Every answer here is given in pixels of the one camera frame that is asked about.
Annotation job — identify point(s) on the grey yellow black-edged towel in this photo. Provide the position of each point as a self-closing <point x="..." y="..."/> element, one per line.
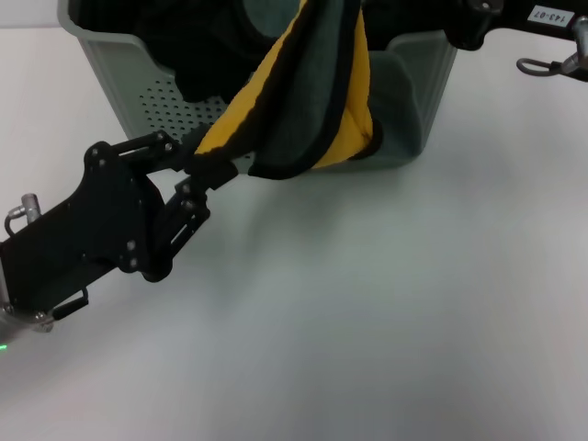
<point x="303" y="115"/>

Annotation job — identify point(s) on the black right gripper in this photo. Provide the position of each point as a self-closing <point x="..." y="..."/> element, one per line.
<point x="510" y="14"/>

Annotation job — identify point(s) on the green plastic storage box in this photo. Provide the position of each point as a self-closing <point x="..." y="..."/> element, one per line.
<point x="413" y="92"/>

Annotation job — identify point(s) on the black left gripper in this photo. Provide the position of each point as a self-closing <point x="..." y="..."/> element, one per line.
<point x="101" y="216"/>

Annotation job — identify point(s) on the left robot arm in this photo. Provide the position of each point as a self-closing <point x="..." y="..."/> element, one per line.
<point x="7" y="321"/>

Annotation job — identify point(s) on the black cloth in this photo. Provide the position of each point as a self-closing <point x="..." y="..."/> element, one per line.
<point x="206" y="55"/>

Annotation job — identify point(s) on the grey-green cloth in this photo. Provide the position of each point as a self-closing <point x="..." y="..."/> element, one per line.
<point x="264" y="18"/>

